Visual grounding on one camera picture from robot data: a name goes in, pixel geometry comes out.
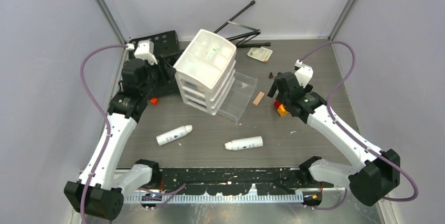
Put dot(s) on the red cube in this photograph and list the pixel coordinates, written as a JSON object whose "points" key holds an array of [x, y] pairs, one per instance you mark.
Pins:
{"points": [[154, 101]]}

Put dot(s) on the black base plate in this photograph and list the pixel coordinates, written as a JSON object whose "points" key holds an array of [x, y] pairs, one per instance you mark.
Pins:
{"points": [[233, 181]]}

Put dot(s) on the yellow red toy block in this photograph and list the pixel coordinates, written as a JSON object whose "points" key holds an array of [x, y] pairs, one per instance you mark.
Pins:
{"points": [[280, 108]]}

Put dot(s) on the large white spray bottle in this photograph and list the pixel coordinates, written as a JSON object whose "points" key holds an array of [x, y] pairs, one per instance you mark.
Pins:
{"points": [[173, 135]]}

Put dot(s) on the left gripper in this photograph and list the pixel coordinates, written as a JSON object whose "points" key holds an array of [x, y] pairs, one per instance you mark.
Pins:
{"points": [[168, 71]]}

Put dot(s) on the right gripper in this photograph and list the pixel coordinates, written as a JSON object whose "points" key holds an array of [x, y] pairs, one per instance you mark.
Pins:
{"points": [[273, 89]]}

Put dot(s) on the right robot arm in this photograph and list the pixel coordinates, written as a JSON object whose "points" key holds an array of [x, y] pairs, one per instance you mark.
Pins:
{"points": [[372, 172]]}

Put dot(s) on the white plastic drawer organizer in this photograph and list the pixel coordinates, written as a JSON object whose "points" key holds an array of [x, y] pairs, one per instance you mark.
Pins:
{"points": [[207, 78]]}

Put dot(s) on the white sachet packet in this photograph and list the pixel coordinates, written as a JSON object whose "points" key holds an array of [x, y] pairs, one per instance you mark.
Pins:
{"points": [[261, 54]]}

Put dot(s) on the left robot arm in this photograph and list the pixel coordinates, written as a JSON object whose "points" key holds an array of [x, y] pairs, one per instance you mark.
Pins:
{"points": [[97, 192]]}

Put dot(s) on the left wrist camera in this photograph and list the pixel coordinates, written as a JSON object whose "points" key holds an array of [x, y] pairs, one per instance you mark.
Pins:
{"points": [[144, 50]]}

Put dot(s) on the beige concealer stick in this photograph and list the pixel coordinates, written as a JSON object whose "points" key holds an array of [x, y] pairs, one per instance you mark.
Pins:
{"points": [[258, 98]]}

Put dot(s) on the small white bottle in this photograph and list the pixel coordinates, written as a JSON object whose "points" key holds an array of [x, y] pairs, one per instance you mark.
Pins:
{"points": [[244, 143]]}

